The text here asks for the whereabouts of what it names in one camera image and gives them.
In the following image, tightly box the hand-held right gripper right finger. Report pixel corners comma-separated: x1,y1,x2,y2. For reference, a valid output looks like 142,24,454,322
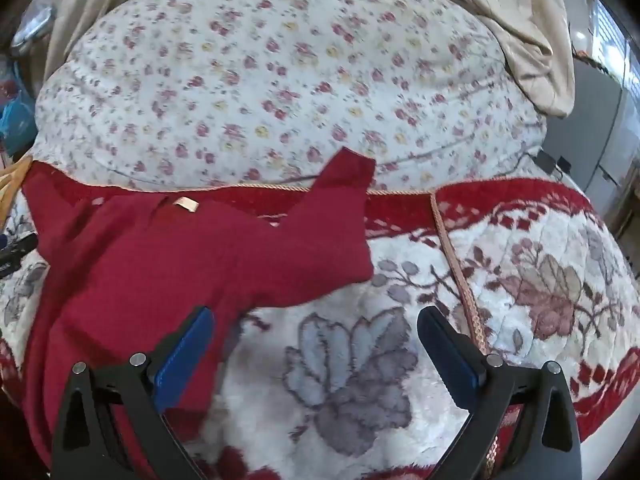
416,305,583,480

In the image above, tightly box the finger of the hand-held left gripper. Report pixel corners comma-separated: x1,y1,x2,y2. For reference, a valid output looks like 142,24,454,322
0,232,39,279

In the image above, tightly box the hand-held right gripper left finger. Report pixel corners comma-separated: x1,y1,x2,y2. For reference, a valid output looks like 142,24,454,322
50,305,216,480

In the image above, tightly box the red knit sweater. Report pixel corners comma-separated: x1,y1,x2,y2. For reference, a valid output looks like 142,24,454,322
20,146,377,480

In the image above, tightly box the blue plastic bag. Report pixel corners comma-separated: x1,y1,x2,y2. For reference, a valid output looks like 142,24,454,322
0,87,38,156

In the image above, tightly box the red and white plush blanket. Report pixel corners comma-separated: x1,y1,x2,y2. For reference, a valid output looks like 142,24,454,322
0,162,640,480

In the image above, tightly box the black charger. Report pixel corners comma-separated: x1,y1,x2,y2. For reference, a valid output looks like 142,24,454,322
536,152,573,177

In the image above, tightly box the clear plastic bag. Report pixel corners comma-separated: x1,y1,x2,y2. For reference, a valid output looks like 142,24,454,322
12,0,55,56

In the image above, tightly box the beige curtain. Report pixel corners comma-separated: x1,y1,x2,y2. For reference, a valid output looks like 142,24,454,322
430,0,576,118
27,0,166,86

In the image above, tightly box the grey cabinet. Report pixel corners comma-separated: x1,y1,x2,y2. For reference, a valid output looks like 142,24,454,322
542,55,640,211

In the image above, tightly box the white floral quilt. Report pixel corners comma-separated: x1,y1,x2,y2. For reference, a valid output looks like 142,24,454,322
30,0,548,193

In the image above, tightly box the window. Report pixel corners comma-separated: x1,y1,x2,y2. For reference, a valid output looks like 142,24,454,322
590,0,640,91

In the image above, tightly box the wooden frame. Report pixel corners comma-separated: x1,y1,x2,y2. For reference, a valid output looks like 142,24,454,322
0,157,33,231

